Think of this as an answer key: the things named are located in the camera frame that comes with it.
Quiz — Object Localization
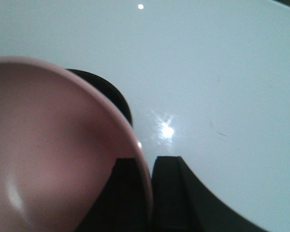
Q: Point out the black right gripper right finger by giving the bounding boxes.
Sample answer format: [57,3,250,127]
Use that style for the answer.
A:
[152,156,263,232]

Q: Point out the dark blue saucepan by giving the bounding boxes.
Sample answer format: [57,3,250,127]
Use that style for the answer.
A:
[67,69,133,126]

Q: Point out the pink bowl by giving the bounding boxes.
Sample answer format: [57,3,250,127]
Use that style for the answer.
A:
[0,57,153,232]

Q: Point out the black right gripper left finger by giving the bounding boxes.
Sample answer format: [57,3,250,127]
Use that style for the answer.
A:
[79,158,149,232]

